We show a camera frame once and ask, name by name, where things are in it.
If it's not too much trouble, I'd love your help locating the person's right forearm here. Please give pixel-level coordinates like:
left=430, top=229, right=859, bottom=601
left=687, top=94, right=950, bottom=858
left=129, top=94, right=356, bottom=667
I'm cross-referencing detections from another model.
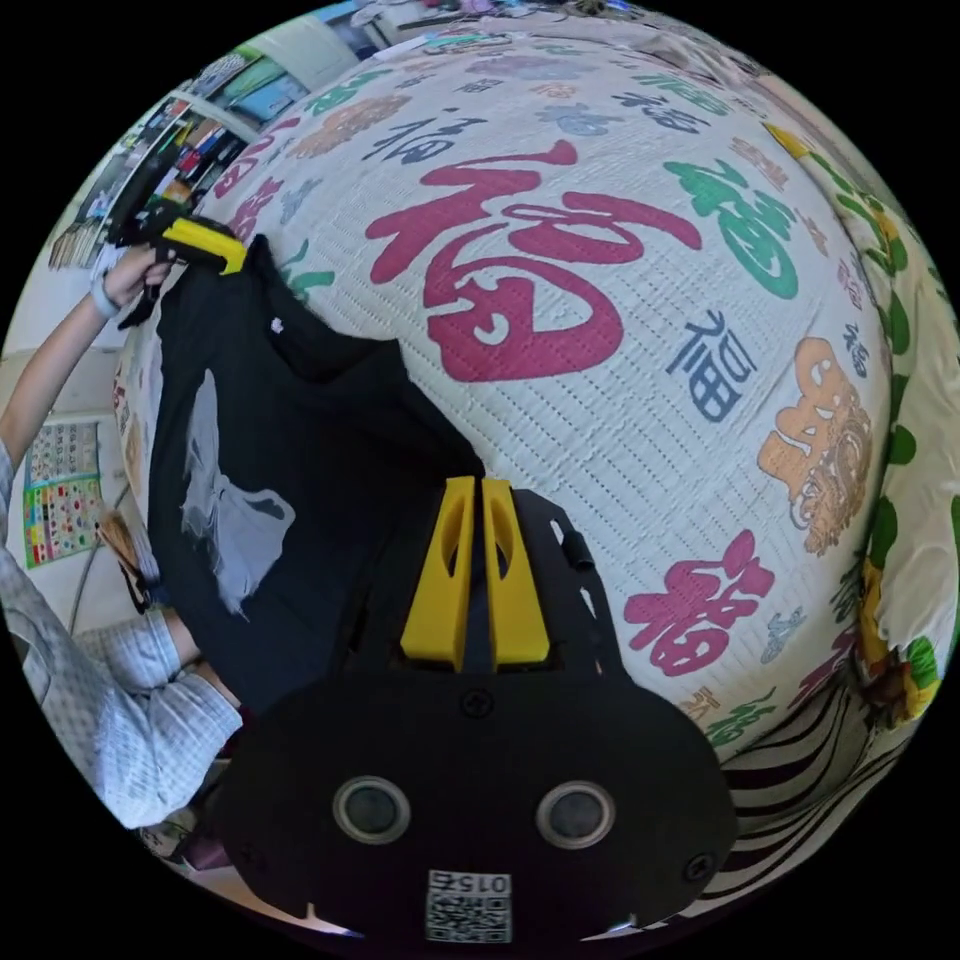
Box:
left=168, top=611, right=243, bottom=712

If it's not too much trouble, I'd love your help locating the floral quilt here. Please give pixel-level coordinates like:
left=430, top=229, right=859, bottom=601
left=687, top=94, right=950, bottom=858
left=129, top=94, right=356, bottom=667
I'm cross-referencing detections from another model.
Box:
left=764, top=119, right=960, bottom=733

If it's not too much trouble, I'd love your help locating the black butterfly print shirt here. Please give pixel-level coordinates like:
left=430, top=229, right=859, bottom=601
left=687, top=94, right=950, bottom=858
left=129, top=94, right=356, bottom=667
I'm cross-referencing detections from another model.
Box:
left=146, top=233, right=624, bottom=721

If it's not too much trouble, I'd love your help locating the colourful wall chart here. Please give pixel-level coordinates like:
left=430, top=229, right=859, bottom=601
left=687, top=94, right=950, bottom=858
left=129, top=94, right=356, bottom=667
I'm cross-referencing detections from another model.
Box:
left=20, top=421, right=103, bottom=571

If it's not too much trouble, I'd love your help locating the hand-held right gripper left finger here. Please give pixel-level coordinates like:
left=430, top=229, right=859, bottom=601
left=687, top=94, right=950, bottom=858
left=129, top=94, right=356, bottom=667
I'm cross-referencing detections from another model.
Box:
left=400, top=476, right=476, bottom=673

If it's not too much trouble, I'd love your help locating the zebra striped blanket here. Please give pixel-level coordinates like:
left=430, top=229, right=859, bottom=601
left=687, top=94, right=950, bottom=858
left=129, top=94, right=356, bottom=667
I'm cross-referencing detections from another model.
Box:
left=712, top=671, right=913, bottom=898

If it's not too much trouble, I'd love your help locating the bookshelf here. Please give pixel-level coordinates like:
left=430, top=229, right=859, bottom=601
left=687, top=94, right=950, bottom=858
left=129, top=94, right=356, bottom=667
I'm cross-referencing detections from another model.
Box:
left=44, top=44, right=320, bottom=271

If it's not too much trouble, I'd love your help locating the person's left hand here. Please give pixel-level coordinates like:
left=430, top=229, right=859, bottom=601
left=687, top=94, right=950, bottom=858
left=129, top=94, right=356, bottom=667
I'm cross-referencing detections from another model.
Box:
left=89, top=243, right=163, bottom=320

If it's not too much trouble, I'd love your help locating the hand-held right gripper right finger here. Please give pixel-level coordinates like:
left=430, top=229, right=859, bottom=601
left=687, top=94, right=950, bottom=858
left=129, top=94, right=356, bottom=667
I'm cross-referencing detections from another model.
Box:
left=481, top=476, right=550, bottom=670

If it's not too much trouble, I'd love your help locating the bed with printed mat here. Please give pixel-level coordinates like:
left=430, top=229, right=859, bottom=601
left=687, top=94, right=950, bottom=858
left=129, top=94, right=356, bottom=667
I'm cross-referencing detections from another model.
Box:
left=112, top=29, right=905, bottom=763

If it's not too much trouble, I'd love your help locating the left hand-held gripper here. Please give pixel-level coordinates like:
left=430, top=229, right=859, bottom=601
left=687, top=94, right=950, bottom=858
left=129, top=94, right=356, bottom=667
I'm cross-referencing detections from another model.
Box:
left=107, top=193, right=249, bottom=329

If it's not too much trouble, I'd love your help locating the person's body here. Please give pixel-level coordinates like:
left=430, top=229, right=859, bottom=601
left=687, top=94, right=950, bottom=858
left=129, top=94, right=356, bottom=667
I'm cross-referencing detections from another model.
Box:
left=0, top=438, right=245, bottom=834

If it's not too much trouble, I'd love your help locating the person's left forearm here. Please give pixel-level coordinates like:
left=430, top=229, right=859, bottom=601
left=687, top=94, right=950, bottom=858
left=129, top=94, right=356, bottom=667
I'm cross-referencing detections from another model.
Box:
left=0, top=296, right=121, bottom=455

